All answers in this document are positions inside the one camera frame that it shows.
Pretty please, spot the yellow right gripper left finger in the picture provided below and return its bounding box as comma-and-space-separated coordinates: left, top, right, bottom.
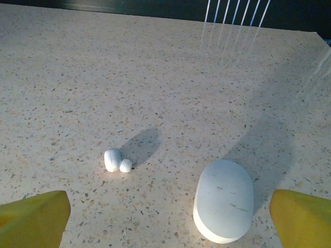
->
0, 190, 71, 248

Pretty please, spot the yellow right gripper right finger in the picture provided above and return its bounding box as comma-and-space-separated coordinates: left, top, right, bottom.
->
269, 189, 331, 248

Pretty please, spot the white oval charging case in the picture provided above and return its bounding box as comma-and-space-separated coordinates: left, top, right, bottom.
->
193, 159, 254, 244

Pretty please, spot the white wireless earbud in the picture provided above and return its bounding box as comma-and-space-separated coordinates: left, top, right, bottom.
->
103, 148, 133, 173

